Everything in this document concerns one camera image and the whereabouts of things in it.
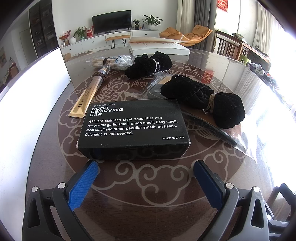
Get white curtain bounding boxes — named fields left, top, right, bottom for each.
left=253, top=2, right=278, bottom=50

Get black cloth bundle beaded trim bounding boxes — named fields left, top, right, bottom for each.
left=125, top=51, right=173, bottom=79

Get flat white box orange lid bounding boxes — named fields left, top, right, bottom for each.
left=128, top=36, right=190, bottom=57

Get bag of cotton swabs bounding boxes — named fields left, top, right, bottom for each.
left=89, top=54, right=137, bottom=71

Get clear plastic packet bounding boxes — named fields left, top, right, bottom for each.
left=142, top=70, right=247, bottom=152

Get wooden bench with metal legs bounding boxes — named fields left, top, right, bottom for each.
left=106, top=35, right=130, bottom=49

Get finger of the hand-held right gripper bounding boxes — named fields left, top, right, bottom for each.
left=268, top=183, right=296, bottom=223

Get black cloth bundle rubber band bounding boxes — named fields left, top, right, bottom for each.
left=160, top=75, right=245, bottom=129

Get gold tube with clear cap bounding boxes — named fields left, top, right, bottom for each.
left=69, top=65, right=111, bottom=119

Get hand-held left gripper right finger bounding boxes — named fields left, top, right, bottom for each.
left=194, top=160, right=275, bottom=241

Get red flowers in vase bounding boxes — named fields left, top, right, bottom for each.
left=59, top=30, right=71, bottom=46

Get orange rocking chair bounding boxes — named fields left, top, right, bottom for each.
left=159, top=24, right=213, bottom=48

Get white television cabinet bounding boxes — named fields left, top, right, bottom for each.
left=60, top=29, right=160, bottom=57

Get wooden dining furniture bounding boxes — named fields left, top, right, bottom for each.
left=0, top=46, right=20, bottom=86

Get wooden chair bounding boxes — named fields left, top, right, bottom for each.
left=214, top=30, right=243, bottom=61

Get bushy green potted plant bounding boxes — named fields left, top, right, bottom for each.
left=73, top=27, right=87, bottom=41

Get black printed box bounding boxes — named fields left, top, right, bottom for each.
left=76, top=99, right=190, bottom=161

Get pile of small packets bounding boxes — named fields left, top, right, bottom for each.
left=251, top=61, right=278, bottom=81

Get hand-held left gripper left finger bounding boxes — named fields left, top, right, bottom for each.
left=22, top=161, right=99, bottom=241

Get large green potted plant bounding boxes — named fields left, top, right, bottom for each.
left=142, top=15, right=162, bottom=30

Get black television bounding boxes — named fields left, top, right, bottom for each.
left=92, top=10, right=132, bottom=35

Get wooden side table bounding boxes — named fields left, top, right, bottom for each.
left=238, top=32, right=272, bottom=67

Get white cardboard box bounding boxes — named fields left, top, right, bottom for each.
left=0, top=47, right=71, bottom=232

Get black display cabinet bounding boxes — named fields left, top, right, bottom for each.
left=29, top=0, right=58, bottom=58

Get red wall hanging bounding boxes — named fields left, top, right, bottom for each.
left=216, top=0, right=229, bottom=12

